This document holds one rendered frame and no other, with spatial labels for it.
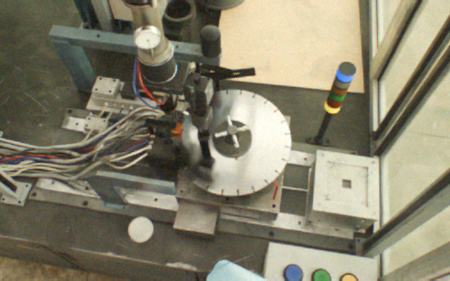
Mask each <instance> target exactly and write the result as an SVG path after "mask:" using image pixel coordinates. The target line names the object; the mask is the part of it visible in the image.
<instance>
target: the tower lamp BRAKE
mask: <svg viewBox="0 0 450 281"><path fill-rule="evenodd" d="M355 73H356V67H355V65H354V64H353V63H351V62H346V61H343V62H341V63H340V64H339V67H338V69H337V71H336V77H337V79H338V80H339V81H340V82H350V81H351V80H352V79H353V76H354V75H355Z"/></svg>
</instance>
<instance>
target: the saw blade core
mask: <svg viewBox="0 0 450 281"><path fill-rule="evenodd" d="M227 91H228V94H226V93H227V92H226V90H223V91H218V92H214V93H213V94H214V96H215V97H213V96H212V98H211V100H210V102H209V104H208V106H209V107H212V111H213V119H212V122H211V123H210V124H209V127H208V131H209V134H210V140H203V141H201V140H200V135H199V131H198V128H196V126H195V125H193V124H192V123H191V117H190V114H191V112H192V110H190V108H189V107H187V108H186V110H185V112H187V113H189V114H188V115H186V114H184V113H182V115H181V118H180V120H179V122H178V123H182V126H181V133H174V135H173V143H179V144H173V151H174V155H175V158H176V157H178V158H176V161H177V163H178V164H179V166H180V168H181V169H182V171H183V172H184V175H185V176H186V177H187V178H188V179H189V180H190V181H191V182H193V181H194V183H195V184H196V185H198V187H200V188H202V189H204V190H206V191H208V192H211V193H214V194H217V195H221V194H222V190H223V189H224V191H223V195H224V196H230V197H233V196H238V194H237V190H239V191H238V192H239V195H240V196H242V195H246V194H250V193H253V189H254V191H257V190H260V189H262V188H264V187H266V186H267V185H268V184H270V183H271V182H272V181H273V180H275V179H276V177H277V176H278V175H279V173H281V172H282V171H283V169H284V168H285V165H286V164H287V162H286V161H288V159H289V153H290V148H288V147H291V137H290V134H288V133H290V132H289V130H290V129H289V126H288V123H287V122H285V118H284V116H283V115H282V114H281V112H280V111H279V110H277V108H276V107H275V106H274V105H273V104H272V103H271V102H267V100H266V99H264V98H262V97H261V96H259V95H257V94H255V95H254V93H252V92H247V91H242V94H241V95H240V93H241V90H227ZM253 96H254V98H253ZM264 102H266V104H265V103H264ZM276 110H277V111H276ZM273 111H276V112H273ZM226 116H229V119H230V120H236V121H239V122H242V123H244V124H246V125H249V129H250V131H251V133H252V144H251V146H250V148H249V149H248V150H247V151H246V152H245V153H244V154H243V155H241V156H239V157H225V156H224V155H223V154H221V153H220V152H219V151H217V149H216V148H215V147H214V145H213V131H214V129H215V128H216V127H217V125H218V124H222V123H223V122H225V121H227V120H226ZM182 119H185V120H182ZM281 122H283V123H282V124H281ZM285 134H287V135H285ZM285 146H287V148H286V147H285ZM179 156H181V157H179ZM282 159H284V160H285V161H283V160H282ZM186 167H187V169H185V168H186ZM184 169H185V170H184ZM275 170H277V172H279V173H277V172H275ZM195 178H197V180H195ZM265 180H266V181H267V182H266V181H265ZM267 183H268V184H267ZM207 185H209V187H208V188H207ZM252 186H253V188H252ZM206 188H207V189H206Z"/></svg>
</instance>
